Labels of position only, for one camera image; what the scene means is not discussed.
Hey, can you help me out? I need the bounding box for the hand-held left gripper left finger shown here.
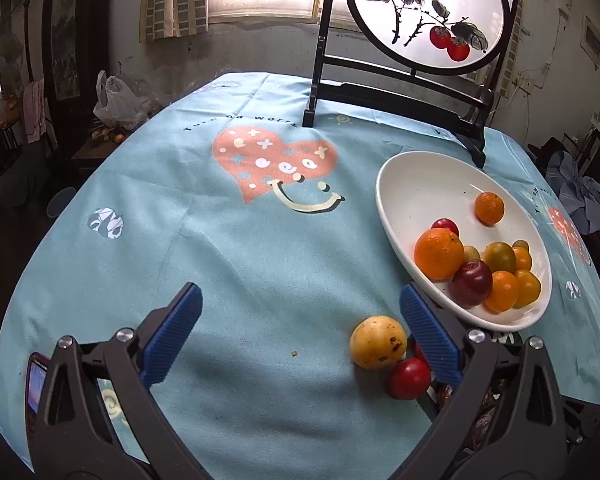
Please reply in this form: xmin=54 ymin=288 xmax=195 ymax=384
xmin=30 ymin=282 xmax=206 ymax=480

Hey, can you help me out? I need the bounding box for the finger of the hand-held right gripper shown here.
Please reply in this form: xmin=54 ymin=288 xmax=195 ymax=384
xmin=560 ymin=396 xmax=600 ymax=443

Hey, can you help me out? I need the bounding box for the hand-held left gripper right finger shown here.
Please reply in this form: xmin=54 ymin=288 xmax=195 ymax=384
xmin=390 ymin=284 xmax=566 ymax=480

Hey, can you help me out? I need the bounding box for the yellow spotted round fruit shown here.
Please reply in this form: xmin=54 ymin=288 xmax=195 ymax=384
xmin=349 ymin=315 xmax=409 ymax=371

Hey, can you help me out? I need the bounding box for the dark red plum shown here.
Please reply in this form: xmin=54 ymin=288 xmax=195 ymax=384
xmin=449 ymin=260 xmax=494 ymax=308

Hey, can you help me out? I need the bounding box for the large textured orange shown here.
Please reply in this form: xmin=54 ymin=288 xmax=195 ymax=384
xmin=414 ymin=228 xmax=465 ymax=281
xmin=475 ymin=192 xmax=505 ymax=226

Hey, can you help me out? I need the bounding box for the medium smooth orange citrus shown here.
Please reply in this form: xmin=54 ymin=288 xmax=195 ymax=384
xmin=484 ymin=270 xmax=521 ymax=314

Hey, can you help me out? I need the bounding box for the green-orange tangerine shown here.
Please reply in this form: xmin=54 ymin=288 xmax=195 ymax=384
xmin=482 ymin=242 xmax=517 ymax=273

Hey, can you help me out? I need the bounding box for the yellow-orange citrus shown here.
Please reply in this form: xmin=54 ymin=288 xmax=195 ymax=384
xmin=514 ymin=269 xmax=542 ymax=308

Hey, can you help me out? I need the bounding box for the white oval plate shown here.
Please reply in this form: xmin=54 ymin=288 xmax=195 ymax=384
xmin=376 ymin=151 xmax=552 ymax=332

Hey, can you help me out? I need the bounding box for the light blue printed tablecloth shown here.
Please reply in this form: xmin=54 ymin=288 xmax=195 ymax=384
xmin=0 ymin=71 xmax=600 ymax=480

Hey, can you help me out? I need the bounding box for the smartphone with red case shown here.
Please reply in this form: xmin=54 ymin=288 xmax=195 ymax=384
xmin=25 ymin=352 xmax=52 ymax=428

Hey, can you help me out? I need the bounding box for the low wooden side table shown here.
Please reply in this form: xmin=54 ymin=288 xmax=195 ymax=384
xmin=72 ymin=127 xmax=131 ymax=171

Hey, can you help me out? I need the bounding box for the pile of blue clothes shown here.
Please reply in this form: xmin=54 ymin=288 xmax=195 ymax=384
xmin=547 ymin=150 xmax=600 ymax=236

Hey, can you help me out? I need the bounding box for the white plastic bag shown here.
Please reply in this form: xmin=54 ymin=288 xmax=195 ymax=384
xmin=93 ymin=71 xmax=148 ymax=128

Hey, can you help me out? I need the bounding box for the dark framed persimmon painting screen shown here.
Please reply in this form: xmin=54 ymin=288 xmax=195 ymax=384
xmin=302 ymin=0 xmax=523 ymax=168

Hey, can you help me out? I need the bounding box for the pink hanging cloth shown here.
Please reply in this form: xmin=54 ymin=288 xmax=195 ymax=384
xmin=22 ymin=80 xmax=47 ymax=143

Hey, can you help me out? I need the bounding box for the checked curtain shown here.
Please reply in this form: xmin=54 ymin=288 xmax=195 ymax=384
xmin=495 ymin=0 xmax=526 ymax=101
xmin=139 ymin=0 xmax=218 ymax=43

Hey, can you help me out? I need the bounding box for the dark framed landscape painting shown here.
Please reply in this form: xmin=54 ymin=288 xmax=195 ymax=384
xmin=42 ymin=0 xmax=88 ymax=111

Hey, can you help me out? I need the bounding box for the white wall panel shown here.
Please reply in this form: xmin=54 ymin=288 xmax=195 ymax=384
xmin=580 ymin=15 xmax=600 ymax=68

